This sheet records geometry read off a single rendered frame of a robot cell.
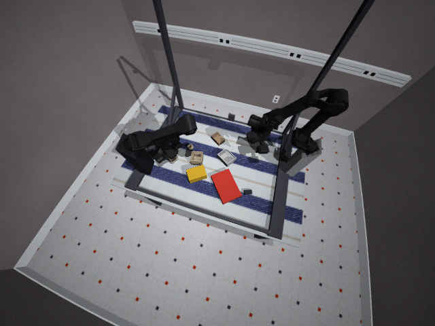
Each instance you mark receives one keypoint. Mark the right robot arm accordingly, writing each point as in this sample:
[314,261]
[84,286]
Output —
[185,124]

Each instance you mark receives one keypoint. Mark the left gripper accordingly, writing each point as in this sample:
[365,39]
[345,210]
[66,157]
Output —
[262,148]

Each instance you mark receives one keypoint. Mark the yellow block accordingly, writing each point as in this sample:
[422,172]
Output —
[196,174]

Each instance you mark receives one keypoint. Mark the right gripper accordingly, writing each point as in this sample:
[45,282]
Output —
[160,157]

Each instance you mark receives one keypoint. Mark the red flat rectangular slab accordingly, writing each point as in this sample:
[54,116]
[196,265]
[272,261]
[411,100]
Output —
[226,186]

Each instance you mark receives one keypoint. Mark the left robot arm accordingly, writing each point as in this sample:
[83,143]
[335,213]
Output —
[337,102]

